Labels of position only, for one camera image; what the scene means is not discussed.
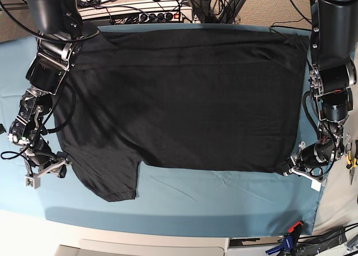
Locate black T-shirt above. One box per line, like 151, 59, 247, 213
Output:
54, 29, 309, 202

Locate blue orange clamp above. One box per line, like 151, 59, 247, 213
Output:
265, 221, 304, 255

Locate left gripper silver body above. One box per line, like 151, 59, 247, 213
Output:
283, 141, 327, 191

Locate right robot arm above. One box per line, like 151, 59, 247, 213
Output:
1, 0, 100, 189

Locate right gripper silver body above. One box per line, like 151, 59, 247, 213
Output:
25, 151, 72, 188

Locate teal table cloth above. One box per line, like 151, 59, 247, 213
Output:
1, 25, 324, 238

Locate yellow handled pliers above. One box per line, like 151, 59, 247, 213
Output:
345, 140, 357, 185

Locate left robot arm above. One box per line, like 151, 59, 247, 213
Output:
284, 0, 357, 191

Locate white power strip black sockets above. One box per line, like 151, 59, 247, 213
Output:
139, 11, 183, 23

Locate black bag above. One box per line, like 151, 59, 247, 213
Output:
295, 226, 347, 256

